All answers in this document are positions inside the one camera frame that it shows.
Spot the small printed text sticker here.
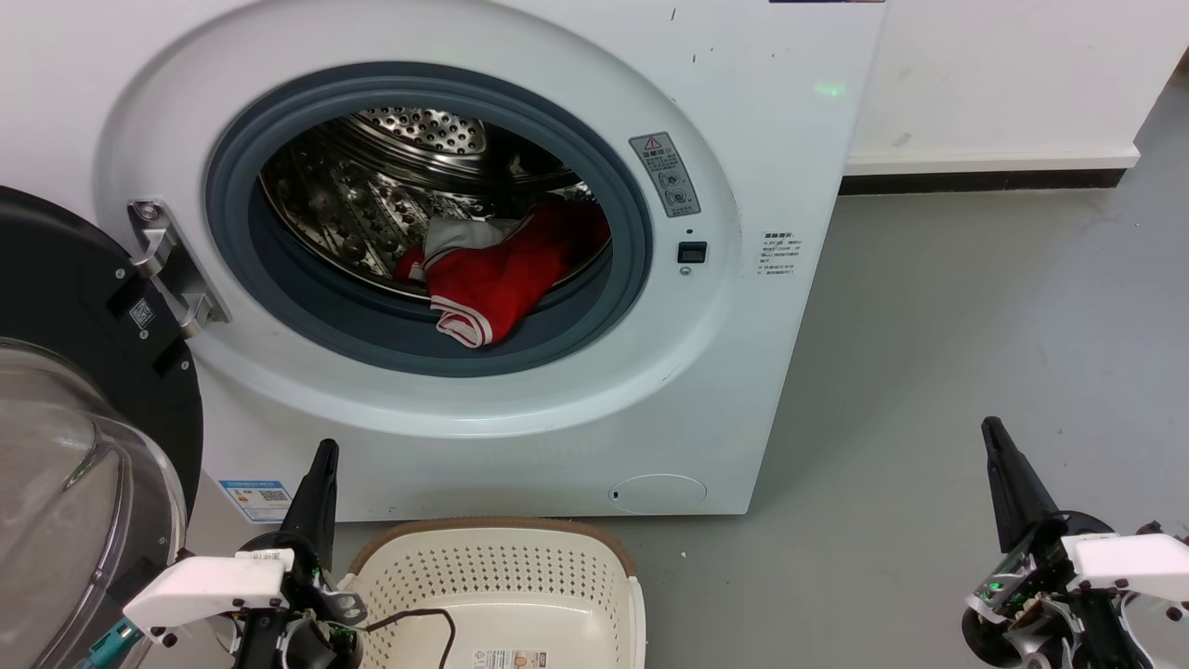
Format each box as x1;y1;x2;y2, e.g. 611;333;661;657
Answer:
760;230;802;277

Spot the metal door hinge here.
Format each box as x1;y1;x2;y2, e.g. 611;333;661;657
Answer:
127;197;231;340

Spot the cream perforated laundry basket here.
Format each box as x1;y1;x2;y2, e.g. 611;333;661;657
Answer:
336;517;647;669

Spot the black washer door with glass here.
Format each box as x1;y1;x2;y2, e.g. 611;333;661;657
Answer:
0;186;205;669

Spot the grey warning sticker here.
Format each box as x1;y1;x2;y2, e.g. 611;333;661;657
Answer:
629;131;702;219

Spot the round white filter cover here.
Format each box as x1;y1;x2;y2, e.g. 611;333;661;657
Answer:
608;474;709;515

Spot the grey rubber door gasket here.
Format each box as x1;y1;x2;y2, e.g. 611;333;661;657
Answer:
204;61;654;378

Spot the blue energy label sticker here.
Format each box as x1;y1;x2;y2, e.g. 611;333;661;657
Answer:
218;479;294;524

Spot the white front-load washing machine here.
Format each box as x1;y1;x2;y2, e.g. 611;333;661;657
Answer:
0;0;888;523

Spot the black wall baseboard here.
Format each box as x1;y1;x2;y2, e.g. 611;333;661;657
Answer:
839;167;1130;196

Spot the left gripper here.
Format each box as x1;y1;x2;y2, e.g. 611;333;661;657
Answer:
124;439;369;669

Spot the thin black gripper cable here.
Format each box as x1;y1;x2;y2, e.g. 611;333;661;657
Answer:
362;608;457;669

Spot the red and white garment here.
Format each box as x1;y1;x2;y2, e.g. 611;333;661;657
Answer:
394;202;612;349

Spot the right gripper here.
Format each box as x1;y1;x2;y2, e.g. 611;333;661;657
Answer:
961;416;1189;669

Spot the stainless steel washing machine drum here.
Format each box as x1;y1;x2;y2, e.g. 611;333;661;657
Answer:
258;106;614;303

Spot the printed paper product label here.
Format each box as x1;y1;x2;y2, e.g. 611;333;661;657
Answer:
471;648;549;669

